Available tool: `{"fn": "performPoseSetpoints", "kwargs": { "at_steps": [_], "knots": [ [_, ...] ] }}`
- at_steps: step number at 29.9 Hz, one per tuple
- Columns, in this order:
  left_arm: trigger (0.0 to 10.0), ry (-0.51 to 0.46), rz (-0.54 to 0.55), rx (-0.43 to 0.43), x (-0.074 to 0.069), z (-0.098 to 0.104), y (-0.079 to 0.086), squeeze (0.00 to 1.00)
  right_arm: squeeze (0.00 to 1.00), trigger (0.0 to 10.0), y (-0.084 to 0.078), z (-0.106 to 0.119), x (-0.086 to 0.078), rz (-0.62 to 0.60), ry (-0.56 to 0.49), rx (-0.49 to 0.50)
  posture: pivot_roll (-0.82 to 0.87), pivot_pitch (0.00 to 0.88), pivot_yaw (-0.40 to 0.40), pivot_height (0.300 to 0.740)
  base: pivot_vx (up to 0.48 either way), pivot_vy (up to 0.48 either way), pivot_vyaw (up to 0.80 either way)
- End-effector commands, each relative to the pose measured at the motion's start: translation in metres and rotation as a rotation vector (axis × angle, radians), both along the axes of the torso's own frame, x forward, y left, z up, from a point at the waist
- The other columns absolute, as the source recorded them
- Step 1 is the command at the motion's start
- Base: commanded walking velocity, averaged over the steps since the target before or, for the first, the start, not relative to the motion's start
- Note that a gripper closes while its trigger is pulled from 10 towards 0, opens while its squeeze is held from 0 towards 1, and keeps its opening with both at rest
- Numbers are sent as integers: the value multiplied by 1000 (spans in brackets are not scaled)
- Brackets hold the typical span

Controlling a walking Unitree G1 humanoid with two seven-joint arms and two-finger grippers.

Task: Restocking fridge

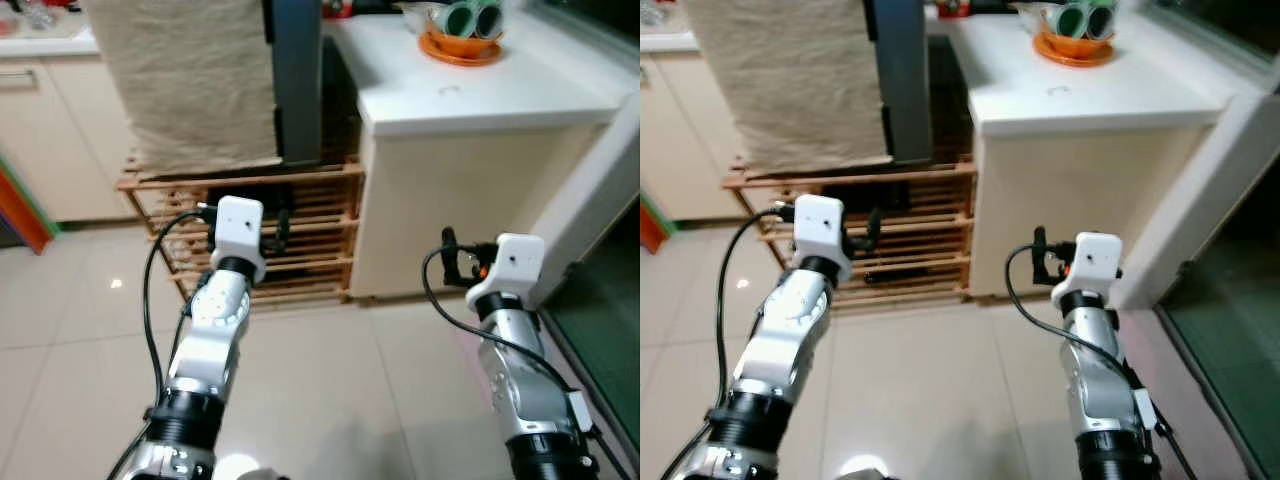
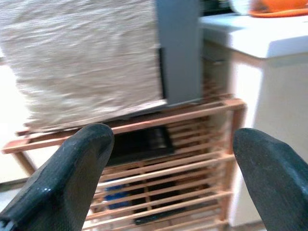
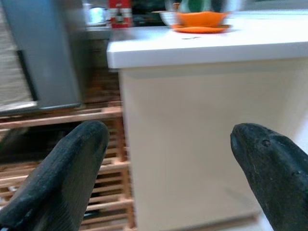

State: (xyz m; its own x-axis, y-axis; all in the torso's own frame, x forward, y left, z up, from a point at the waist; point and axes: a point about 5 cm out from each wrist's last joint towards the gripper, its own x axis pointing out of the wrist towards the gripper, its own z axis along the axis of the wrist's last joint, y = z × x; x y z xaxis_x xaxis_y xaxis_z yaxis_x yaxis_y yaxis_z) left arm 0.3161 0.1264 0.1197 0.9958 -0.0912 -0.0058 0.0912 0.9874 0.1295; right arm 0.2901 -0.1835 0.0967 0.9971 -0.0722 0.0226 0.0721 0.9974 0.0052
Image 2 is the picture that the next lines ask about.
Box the steel mini fridge body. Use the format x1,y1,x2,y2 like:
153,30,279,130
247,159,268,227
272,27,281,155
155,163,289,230
0,0,168,133

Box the blue flat box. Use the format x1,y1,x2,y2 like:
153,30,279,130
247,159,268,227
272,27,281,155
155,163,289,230
103,181,137,210

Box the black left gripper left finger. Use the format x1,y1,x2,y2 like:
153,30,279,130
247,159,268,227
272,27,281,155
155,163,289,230
0,123,115,231

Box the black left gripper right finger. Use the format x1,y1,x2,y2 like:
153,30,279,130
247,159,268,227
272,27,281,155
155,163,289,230
232,128,308,231

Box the grey mini fridge door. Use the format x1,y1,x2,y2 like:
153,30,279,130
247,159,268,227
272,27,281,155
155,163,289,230
155,0,203,107

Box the orange plastic dish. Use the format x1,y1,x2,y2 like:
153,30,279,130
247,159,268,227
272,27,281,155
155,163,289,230
249,0,308,19

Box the wooden slatted rack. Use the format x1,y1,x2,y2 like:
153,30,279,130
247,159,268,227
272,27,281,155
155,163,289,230
1,95,246,231

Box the white topped cream counter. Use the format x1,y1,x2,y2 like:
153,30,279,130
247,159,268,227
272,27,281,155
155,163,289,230
199,9,308,228

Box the white bowl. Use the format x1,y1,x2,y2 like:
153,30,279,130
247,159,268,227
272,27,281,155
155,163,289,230
228,0,252,14

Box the black flat tray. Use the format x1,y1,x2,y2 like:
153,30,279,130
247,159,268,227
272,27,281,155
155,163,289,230
112,127,176,166

